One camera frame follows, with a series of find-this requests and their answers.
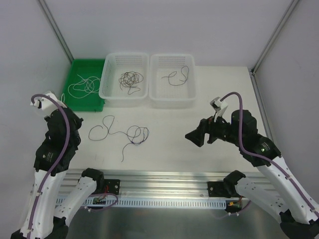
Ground green plastic tray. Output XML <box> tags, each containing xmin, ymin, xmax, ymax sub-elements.
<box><xmin>60</xmin><ymin>59</ymin><xmax>104</xmax><ymax>112</ymax></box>

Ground right aluminium frame post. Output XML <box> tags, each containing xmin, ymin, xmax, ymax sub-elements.
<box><xmin>251</xmin><ymin>0</ymin><xmax>301</xmax><ymax>76</ymax></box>

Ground left aluminium frame post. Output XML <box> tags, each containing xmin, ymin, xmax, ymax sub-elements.
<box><xmin>36</xmin><ymin>0</ymin><xmax>74</xmax><ymax>64</ymax></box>

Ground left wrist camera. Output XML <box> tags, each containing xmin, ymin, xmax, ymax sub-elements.
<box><xmin>30</xmin><ymin>91</ymin><xmax>67</xmax><ymax>118</ymax></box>

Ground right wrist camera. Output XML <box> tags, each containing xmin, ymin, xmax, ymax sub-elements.
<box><xmin>210</xmin><ymin>97</ymin><xmax>228</xmax><ymax>122</ymax></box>

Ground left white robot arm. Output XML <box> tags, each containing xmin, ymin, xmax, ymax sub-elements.
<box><xmin>11</xmin><ymin>107</ymin><xmax>105</xmax><ymax>239</ymax></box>

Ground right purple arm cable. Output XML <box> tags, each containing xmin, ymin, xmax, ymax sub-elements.
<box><xmin>220</xmin><ymin>92</ymin><xmax>319</xmax><ymax>217</ymax></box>

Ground purple white wire bundle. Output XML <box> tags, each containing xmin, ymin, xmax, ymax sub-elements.
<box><xmin>88</xmin><ymin>115</ymin><xmax>150</xmax><ymax>163</ymax></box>

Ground right white plastic basket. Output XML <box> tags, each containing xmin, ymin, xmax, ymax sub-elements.
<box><xmin>149</xmin><ymin>54</ymin><xmax>197</xmax><ymax>109</ymax></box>

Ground left white plastic basket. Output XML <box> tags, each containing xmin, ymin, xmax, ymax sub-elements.
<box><xmin>99</xmin><ymin>52</ymin><xmax>150</xmax><ymax>108</ymax></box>

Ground white plastic basket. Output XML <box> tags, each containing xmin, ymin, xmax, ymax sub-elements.
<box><xmin>149</xmin><ymin>54</ymin><xmax>197</xmax><ymax>109</ymax></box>
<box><xmin>99</xmin><ymin>52</ymin><xmax>150</xmax><ymax>108</ymax></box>

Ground white slotted cable duct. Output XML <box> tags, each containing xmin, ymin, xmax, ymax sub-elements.
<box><xmin>56</xmin><ymin>196</ymin><xmax>228</xmax><ymax>209</ymax></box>

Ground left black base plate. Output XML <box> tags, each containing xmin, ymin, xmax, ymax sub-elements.
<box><xmin>95</xmin><ymin>179</ymin><xmax>121</xmax><ymax>195</ymax></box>

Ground aluminium frame post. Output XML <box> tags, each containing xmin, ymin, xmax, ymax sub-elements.
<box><xmin>251</xmin><ymin>0</ymin><xmax>301</xmax><ymax>76</ymax></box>
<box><xmin>36</xmin><ymin>0</ymin><xmax>74</xmax><ymax>64</ymax></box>

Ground dark wire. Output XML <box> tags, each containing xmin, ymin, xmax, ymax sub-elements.
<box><xmin>161</xmin><ymin>65</ymin><xmax>190</xmax><ymax>86</ymax></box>

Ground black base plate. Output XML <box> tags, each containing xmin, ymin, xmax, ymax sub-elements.
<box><xmin>207</xmin><ymin>181</ymin><xmax>230</xmax><ymax>198</ymax></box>
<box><xmin>95</xmin><ymin>179</ymin><xmax>121</xmax><ymax>195</ymax></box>

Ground aluminium mounting rail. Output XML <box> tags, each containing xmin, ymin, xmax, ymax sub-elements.
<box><xmin>59</xmin><ymin>169</ymin><xmax>279</xmax><ymax>199</ymax></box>

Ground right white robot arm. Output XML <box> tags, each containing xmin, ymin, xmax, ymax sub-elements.
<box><xmin>185</xmin><ymin>110</ymin><xmax>319</xmax><ymax>239</ymax></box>

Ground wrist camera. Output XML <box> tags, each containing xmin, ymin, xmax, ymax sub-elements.
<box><xmin>210</xmin><ymin>97</ymin><xmax>228</xmax><ymax>122</ymax></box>
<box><xmin>30</xmin><ymin>91</ymin><xmax>67</xmax><ymax>118</ymax></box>

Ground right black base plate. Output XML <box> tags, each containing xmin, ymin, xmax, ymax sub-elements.
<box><xmin>207</xmin><ymin>181</ymin><xmax>230</xmax><ymax>198</ymax></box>

